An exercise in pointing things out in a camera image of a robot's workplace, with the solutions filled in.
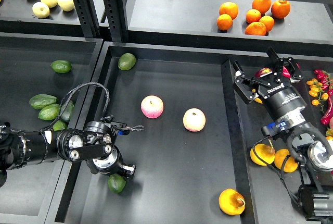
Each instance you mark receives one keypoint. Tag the pale yellow apple front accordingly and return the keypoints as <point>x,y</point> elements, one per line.
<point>40,10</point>

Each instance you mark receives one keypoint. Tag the yellow pear near apples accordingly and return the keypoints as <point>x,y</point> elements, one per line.
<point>258,100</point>

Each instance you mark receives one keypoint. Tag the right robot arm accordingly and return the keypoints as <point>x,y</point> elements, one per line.
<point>306,145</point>

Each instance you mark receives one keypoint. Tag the yellow pear left of row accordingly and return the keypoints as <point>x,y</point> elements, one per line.
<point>262,154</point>

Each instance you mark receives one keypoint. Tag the orange far left top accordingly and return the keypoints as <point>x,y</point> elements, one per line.
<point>229,8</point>

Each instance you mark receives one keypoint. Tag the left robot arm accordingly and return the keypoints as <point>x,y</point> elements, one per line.
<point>95,145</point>

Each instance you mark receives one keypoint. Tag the green avocado upper left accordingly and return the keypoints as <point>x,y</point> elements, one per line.
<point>61,66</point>

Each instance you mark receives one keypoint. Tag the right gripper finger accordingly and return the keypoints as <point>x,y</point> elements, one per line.
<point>278,65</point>
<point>243,84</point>

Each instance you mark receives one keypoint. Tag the black shelf upright posts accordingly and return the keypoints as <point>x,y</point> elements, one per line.
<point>105,19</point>

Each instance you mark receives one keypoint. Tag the green avocado pile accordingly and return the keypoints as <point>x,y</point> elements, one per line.
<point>59,125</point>
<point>40,101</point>
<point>49,112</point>

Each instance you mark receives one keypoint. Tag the pink red apple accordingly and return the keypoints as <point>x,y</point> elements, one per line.
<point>152,106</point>

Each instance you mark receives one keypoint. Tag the green avocado pile middle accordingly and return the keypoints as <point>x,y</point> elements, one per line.
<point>49,112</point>

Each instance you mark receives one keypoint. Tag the small orange centre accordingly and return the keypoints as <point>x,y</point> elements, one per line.
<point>253,15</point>

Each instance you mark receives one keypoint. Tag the green avocado pile top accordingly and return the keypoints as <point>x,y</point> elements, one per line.
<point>40,101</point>

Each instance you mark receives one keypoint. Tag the orange lower right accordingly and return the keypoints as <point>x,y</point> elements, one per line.
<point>268,21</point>

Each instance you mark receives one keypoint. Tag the green avocado in centre tray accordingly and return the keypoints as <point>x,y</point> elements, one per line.
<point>127,61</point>

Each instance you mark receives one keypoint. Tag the orange top right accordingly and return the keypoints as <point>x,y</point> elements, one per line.
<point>280,9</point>

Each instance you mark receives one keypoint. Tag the dark green avocado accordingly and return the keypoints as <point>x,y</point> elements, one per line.
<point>116,183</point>

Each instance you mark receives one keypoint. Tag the bright red apple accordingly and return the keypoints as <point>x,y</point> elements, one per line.
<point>292,71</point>

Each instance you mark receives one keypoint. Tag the pale yellow apple right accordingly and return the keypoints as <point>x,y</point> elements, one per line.
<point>66,5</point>

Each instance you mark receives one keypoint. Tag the red chili pepper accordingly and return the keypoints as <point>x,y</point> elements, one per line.
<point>328,114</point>

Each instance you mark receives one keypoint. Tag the black centre tray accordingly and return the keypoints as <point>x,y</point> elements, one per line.
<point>180,174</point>

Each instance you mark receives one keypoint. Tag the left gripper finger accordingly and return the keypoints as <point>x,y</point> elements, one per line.
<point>127,171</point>

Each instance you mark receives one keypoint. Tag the green avocado pile bottom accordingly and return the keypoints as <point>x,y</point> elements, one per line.
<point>59,125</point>

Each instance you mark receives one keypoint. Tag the dark avocado pile right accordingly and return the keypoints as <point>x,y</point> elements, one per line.
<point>67,111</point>

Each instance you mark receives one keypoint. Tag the orange front bottom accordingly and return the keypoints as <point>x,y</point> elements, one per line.
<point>256,28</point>

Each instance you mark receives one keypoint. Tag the orange far left bottom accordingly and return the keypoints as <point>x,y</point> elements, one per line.
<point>224,22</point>

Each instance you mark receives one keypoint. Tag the yellow pear middle of row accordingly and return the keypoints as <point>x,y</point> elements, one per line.
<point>290,165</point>

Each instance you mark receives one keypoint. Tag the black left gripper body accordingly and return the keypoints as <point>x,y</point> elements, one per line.
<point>108,166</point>

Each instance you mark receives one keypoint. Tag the orange top centre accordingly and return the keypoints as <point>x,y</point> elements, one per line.
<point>261,5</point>

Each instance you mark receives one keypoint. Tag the black tray divider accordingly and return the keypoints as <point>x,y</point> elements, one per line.
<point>238,146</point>

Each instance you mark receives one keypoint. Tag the yellow pear brown spot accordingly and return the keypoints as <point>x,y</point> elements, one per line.
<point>232,202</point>

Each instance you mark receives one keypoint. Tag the dark red apple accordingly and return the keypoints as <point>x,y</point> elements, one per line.
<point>263,72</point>

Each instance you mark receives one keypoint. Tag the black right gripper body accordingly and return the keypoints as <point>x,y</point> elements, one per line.
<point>280,98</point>

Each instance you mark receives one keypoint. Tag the pale pink apple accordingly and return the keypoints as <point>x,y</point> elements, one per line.
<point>194,120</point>

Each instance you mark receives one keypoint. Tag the yellow pear of row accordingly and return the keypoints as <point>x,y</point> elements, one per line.
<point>290,165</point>
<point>262,154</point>

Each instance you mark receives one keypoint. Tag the cherry tomato bunch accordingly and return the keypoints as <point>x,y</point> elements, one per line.
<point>320,87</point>

